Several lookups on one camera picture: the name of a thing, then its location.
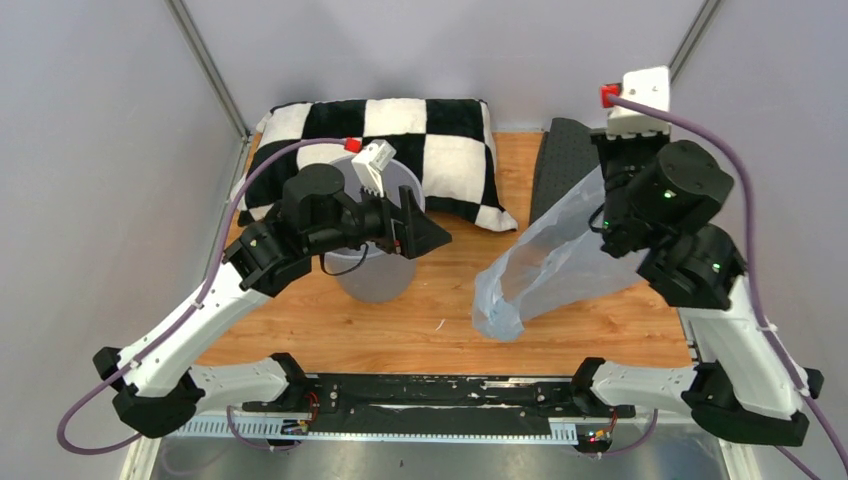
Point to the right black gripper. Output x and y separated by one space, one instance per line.
604 145

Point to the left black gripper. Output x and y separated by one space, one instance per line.
421 234

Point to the grey plastic trash bin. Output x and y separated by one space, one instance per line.
377 277

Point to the translucent blue plastic trash bag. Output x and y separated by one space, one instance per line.
556 262

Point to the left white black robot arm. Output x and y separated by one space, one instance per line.
159 385

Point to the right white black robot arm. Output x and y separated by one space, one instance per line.
660 198

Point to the dark grey perforated mat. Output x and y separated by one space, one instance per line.
565 156

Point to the black white checkered pillow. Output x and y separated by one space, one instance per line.
447 144

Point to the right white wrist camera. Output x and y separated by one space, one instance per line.
649 87

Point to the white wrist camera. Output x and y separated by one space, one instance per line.
369 165
649 87

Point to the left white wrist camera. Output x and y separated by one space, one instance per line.
369 165

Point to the right aluminium frame post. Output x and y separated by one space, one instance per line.
697 29

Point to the aluminium frame post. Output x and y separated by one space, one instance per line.
697 29
204 58

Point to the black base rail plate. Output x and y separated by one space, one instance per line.
434 404

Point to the left aluminium frame post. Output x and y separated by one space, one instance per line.
204 58

